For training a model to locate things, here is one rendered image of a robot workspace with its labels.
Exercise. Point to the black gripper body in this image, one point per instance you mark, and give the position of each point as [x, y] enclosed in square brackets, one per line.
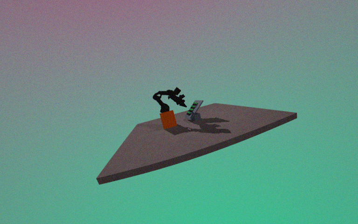
[179, 101]

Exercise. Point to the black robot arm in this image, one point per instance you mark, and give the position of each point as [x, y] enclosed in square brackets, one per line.
[171, 94]

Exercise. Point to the dark grey switch panel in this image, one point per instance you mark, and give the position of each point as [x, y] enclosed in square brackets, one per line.
[192, 112]

